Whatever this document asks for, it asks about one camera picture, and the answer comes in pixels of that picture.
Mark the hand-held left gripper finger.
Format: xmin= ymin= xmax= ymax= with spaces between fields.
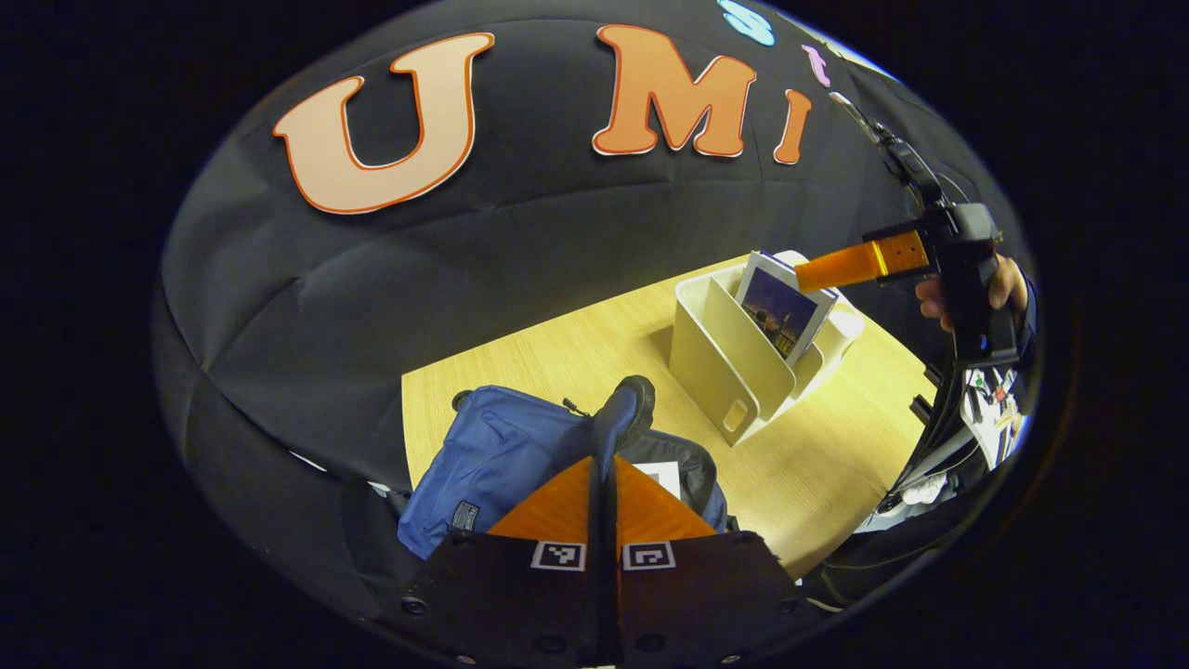
xmin=375 ymin=454 xmax=606 ymax=665
xmin=605 ymin=454 xmax=824 ymax=666

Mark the blue cover book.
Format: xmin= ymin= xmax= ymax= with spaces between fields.
xmin=734 ymin=251 xmax=839 ymax=368

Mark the blue schoolbag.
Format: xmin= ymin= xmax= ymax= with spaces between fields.
xmin=398 ymin=374 xmax=730 ymax=560

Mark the cream plastic bookshelf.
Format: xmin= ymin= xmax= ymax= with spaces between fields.
xmin=669 ymin=249 xmax=867 ymax=447

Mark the black backdrop cloth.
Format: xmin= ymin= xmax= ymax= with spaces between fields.
xmin=153 ymin=0 xmax=1032 ymax=619

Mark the black cable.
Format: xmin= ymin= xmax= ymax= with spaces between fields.
xmin=892 ymin=353 xmax=967 ymax=503

